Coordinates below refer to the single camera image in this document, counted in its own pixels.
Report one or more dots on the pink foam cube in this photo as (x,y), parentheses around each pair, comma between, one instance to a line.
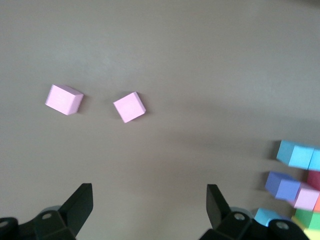
(63,100)
(129,107)
(306,198)

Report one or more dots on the red foam cube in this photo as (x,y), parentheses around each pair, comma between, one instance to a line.
(314,178)

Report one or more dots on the green foam cube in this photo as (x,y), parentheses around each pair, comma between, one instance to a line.
(308,218)

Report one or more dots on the yellow foam cube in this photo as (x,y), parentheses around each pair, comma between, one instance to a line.
(312,232)

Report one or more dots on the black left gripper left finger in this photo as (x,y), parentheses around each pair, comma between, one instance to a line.
(75,212)

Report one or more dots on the purple foam cube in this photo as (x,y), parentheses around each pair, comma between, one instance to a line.
(282,186)

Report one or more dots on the orange foam cube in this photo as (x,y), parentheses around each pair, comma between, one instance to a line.
(317,205)

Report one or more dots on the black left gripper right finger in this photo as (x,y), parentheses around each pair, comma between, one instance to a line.
(220,212)

